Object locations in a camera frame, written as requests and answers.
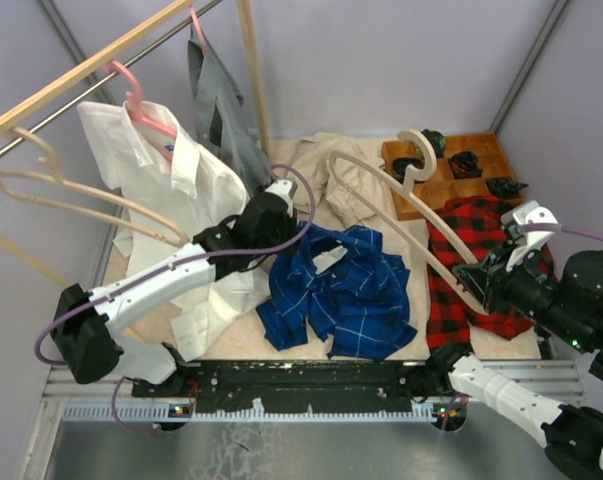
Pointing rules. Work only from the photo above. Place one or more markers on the beige hanger front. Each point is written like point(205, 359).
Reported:
point(405, 191)

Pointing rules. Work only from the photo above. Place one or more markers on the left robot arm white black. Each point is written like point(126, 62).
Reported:
point(89, 326)

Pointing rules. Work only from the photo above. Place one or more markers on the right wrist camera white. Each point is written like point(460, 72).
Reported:
point(529, 226)

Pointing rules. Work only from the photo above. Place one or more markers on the black rolled cloth middle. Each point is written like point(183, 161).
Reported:
point(464, 165)

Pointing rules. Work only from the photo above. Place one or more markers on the pink hanger under white shirt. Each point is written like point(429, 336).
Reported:
point(141, 107)

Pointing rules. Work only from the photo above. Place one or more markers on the beige shirt on table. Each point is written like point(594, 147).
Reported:
point(333, 187)

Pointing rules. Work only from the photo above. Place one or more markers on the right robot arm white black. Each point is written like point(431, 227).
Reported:
point(570, 308)

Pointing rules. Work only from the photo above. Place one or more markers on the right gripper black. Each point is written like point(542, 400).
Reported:
point(487, 280)

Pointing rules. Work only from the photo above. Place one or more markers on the blue plaid shirt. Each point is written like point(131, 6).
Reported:
point(345, 288)

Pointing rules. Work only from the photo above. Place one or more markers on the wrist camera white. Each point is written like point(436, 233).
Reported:
point(529, 226)
point(285, 188)

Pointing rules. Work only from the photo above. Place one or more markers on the black rolled cloth left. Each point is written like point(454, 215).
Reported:
point(400, 165)

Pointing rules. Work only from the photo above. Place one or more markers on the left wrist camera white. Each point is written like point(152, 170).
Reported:
point(285, 188)

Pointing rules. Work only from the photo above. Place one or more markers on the green blue rolled cloth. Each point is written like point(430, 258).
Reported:
point(437, 141)

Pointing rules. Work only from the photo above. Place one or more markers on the pink hanger under grey shirt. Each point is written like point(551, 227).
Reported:
point(199, 31)

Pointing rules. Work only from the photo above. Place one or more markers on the grey shirt on hanger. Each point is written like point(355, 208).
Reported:
point(220, 121)

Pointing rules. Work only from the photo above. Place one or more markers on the dark rolled cloth right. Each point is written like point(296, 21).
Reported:
point(505, 188)

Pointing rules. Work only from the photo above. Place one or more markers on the wooden compartment tray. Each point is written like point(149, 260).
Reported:
point(444, 185)

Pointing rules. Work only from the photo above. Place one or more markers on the metal hanging rod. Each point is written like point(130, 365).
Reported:
point(106, 75)

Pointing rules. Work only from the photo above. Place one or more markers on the beige hanger back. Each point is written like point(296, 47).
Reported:
point(51, 161)

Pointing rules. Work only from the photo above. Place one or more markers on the white shirt on hanger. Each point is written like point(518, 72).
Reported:
point(179, 179)

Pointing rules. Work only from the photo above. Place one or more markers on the wooden clothes rack frame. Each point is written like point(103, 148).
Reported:
point(244, 10)

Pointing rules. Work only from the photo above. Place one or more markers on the black rolled cloth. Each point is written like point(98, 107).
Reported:
point(400, 165)
point(464, 165)

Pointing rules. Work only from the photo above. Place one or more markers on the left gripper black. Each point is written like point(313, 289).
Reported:
point(291, 225)

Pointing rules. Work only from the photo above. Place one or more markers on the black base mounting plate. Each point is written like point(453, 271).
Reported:
point(295, 387)

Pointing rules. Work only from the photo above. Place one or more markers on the aluminium rail with cable duct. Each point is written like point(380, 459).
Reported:
point(110, 398)

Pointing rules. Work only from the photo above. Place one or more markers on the beige hanger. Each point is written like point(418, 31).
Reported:
point(51, 161)
point(405, 191)

